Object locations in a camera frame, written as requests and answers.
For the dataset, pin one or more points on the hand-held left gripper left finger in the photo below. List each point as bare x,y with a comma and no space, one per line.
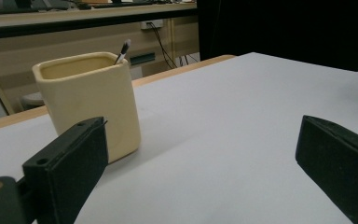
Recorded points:
71,168

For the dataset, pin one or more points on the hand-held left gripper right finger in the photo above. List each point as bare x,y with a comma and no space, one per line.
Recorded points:
338,161

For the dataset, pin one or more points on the cream square ceramic cup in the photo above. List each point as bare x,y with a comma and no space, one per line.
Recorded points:
93,102

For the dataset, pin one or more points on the black pen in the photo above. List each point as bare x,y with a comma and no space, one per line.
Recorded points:
123,51

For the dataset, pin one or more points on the white board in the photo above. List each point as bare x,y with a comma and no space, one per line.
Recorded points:
230,140

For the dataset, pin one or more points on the light wooden desk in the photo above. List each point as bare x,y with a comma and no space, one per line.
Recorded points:
74,40

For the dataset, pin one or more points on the wooden table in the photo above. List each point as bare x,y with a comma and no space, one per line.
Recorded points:
167,73

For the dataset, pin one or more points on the black horizontal frame bar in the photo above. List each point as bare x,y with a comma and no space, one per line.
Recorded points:
74,23

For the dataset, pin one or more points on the white wall socket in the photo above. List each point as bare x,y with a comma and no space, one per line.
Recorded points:
151,24

